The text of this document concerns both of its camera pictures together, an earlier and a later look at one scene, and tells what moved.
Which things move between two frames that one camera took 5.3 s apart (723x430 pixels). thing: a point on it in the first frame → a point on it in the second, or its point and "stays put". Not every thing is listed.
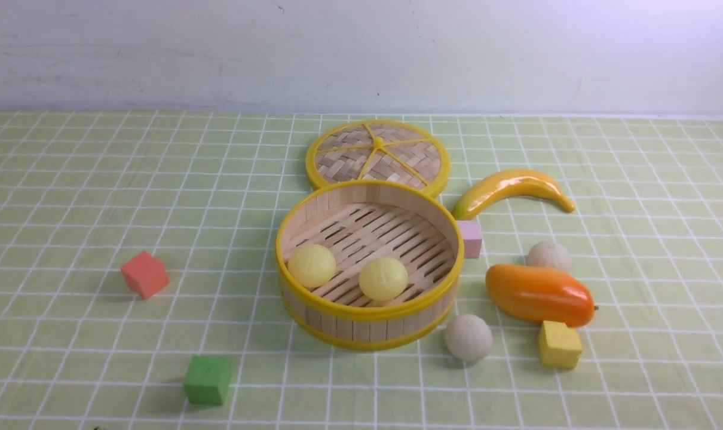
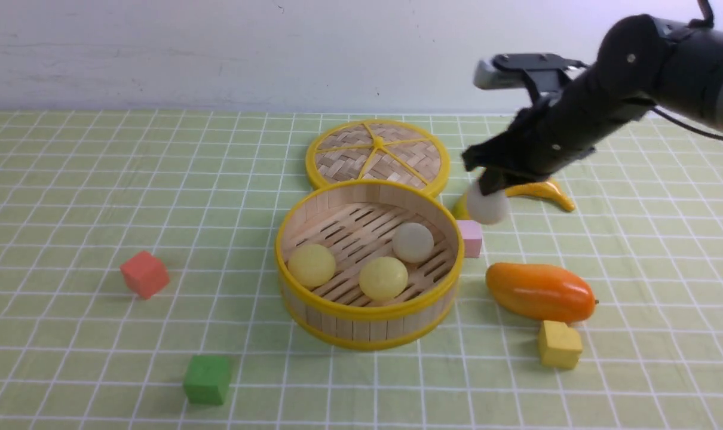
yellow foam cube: (559, 346) stays put
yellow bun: (312, 265) stays put
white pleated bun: (468, 338) → (413, 242)
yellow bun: (383, 278) stays put
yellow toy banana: (506, 183) stays put
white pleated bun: (549, 254) → (492, 208)
